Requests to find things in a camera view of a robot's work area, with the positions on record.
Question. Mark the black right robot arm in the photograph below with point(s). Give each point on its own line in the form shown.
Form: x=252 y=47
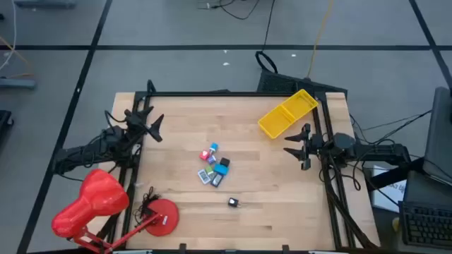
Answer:
x=381 y=151

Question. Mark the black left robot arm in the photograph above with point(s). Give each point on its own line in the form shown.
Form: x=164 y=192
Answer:
x=88 y=153

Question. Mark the dark grey monitor back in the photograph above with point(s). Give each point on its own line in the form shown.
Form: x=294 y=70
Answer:
x=439 y=141

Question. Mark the dark blue item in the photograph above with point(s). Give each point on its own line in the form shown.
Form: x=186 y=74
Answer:
x=216 y=180

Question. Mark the black aluminium table frame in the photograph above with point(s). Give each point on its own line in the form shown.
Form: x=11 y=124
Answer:
x=229 y=94

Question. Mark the black table clamp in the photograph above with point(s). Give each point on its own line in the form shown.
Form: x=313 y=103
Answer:
x=182 y=247
x=285 y=248

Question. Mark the black keyboard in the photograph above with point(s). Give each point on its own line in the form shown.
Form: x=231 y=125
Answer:
x=427 y=225

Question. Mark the white grey item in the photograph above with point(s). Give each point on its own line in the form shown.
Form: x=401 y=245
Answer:
x=203 y=176

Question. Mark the white paper sheet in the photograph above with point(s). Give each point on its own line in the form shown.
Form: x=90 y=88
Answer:
x=388 y=197

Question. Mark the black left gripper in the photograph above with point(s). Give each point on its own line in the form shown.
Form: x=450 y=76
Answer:
x=136 y=123

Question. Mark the black power adapter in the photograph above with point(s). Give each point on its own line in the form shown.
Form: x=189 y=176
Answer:
x=232 y=202

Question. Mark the teal blue flat box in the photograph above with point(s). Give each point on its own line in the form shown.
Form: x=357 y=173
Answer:
x=221 y=169

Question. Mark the small purple item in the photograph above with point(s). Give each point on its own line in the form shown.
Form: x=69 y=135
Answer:
x=211 y=159

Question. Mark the yellow plastic basket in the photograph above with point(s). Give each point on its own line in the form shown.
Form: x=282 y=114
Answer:
x=282 y=121

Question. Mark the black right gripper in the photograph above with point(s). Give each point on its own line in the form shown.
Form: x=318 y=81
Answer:
x=312 y=144

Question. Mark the small red block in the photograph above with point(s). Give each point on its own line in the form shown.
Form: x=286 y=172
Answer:
x=204 y=155

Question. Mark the small black box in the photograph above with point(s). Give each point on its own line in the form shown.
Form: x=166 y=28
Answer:
x=224 y=162

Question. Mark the red desk lamp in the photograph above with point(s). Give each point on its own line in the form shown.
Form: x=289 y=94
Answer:
x=99 y=197

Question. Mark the grey floor rail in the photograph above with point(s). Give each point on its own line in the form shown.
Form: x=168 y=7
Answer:
x=44 y=3
x=17 y=83

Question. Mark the blue white cylinder item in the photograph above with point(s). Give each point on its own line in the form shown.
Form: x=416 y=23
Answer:
x=214 y=146

